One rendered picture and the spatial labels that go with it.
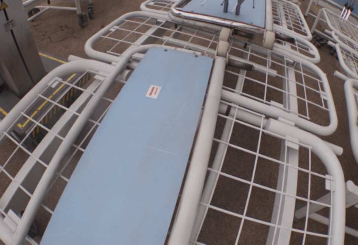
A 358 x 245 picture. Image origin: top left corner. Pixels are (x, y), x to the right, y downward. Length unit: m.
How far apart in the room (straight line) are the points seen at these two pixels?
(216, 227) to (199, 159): 0.56
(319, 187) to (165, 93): 0.99
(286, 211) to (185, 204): 0.25
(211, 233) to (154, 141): 0.59
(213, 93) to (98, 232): 0.37
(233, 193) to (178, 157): 0.61
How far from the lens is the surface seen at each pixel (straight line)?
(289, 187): 0.52
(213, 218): 0.90
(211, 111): 0.44
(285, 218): 0.49
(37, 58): 1.01
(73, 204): 0.37
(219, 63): 0.58
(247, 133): 1.14
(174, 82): 0.50
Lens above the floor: 0.86
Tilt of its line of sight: 49 degrees down
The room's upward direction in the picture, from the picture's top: 7 degrees clockwise
